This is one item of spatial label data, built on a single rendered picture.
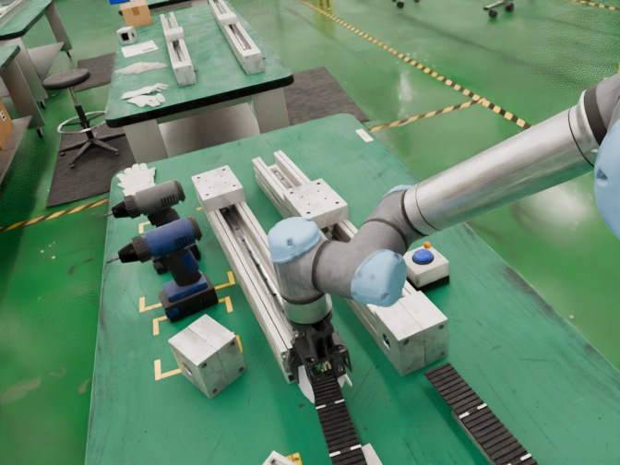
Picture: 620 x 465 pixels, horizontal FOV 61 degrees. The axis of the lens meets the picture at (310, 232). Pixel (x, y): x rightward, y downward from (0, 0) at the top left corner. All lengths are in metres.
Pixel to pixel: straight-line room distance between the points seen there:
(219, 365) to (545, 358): 0.59
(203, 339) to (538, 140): 0.67
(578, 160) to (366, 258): 0.27
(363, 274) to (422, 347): 0.33
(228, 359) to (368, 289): 0.42
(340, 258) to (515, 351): 0.47
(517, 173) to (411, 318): 0.40
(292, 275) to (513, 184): 0.31
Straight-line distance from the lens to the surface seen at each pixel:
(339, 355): 0.85
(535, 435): 0.95
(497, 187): 0.68
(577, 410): 1.00
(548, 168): 0.65
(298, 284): 0.75
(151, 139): 2.76
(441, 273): 1.16
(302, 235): 0.72
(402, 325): 0.96
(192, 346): 1.02
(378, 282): 0.68
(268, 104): 2.76
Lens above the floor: 1.55
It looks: 34 degrees down
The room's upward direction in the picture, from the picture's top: 11 degrees counter-clockwise
